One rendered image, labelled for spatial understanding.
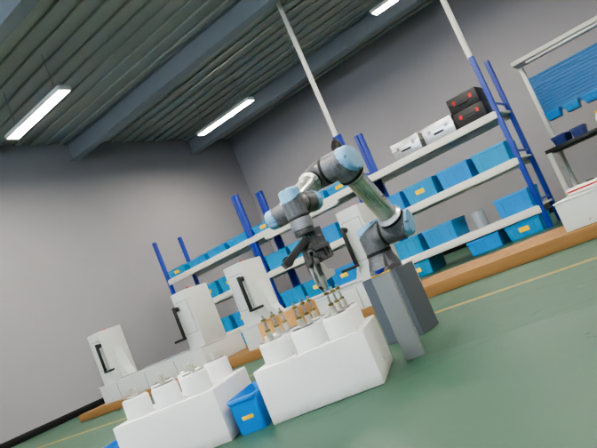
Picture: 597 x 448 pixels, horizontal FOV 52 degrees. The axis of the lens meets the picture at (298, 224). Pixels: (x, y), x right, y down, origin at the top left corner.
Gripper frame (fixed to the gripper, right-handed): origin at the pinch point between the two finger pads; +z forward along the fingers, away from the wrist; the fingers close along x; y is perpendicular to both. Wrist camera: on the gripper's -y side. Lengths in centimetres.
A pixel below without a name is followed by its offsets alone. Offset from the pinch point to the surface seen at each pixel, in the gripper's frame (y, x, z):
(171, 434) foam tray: -60, 26, 25
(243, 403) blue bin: -35.9, 13.9, 24.7
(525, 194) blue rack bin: 353, 331, -6
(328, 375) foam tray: -10.3, -2.6, 26.1
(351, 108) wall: 457, 803, -280
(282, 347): -18.2, 7.3, 12.8
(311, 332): -9.0, 1.2, 11.9
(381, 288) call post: 22.2, 5.8, 8.1
